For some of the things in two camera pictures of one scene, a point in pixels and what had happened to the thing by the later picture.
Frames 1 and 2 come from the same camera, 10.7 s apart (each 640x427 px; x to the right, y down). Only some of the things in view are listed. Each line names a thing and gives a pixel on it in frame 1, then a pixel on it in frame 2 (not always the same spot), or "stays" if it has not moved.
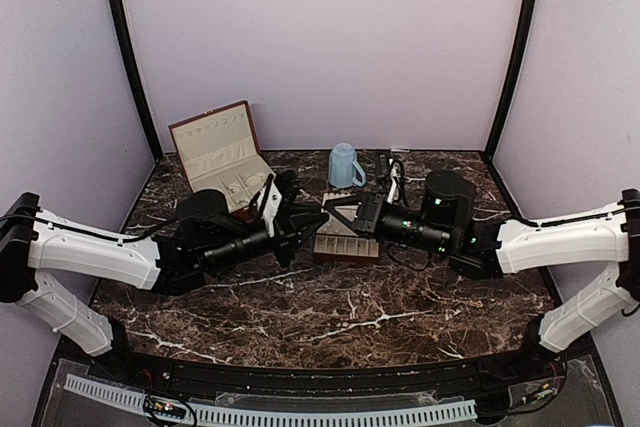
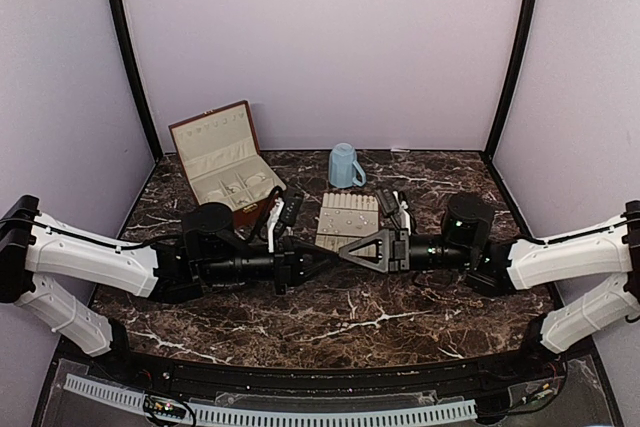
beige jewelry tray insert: [334, 242] stays
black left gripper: [295, 243] to [307, 248]
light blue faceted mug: [342, 166] stays
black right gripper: [350, 200] to [393, 254]
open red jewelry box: [220, 152] stays
